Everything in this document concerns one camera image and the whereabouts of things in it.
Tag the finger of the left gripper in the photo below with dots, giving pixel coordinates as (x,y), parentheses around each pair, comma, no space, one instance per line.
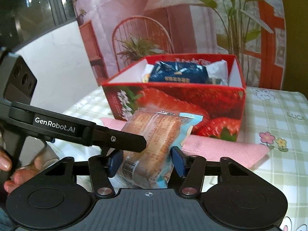
(105,137)

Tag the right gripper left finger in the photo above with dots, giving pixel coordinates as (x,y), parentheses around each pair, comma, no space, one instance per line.
(101,168)

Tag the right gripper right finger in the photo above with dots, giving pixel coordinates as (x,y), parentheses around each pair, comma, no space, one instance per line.
(188,173)

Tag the pink knitted cloth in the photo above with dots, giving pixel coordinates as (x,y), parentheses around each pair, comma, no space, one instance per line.
(216,149)

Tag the bread snack package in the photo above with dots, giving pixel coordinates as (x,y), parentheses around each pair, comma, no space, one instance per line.
(127,173)

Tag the blue snack bag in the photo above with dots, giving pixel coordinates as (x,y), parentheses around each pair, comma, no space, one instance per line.
(188,73)

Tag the white zippered pillow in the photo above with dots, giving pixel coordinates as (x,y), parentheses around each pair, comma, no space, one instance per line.
(217,72)

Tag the printed room scene backdrop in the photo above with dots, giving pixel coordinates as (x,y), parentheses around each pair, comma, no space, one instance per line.
(117,32)

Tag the person's left hand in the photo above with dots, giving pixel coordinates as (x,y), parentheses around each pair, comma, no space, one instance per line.
(37,155)

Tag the red strawberry cardboard box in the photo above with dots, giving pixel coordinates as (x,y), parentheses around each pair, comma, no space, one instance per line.
(221,106)

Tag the green checked bunny tablecloth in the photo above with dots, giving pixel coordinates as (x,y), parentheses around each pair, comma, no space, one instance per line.
(274,118)

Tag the grey camera box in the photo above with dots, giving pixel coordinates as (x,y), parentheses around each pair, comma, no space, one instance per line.
(17,80)

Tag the dark window with frame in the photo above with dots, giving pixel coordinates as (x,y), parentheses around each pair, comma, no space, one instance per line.
(23,21)

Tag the olive yellow wall panel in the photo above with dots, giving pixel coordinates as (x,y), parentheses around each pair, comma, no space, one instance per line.
(295,77)

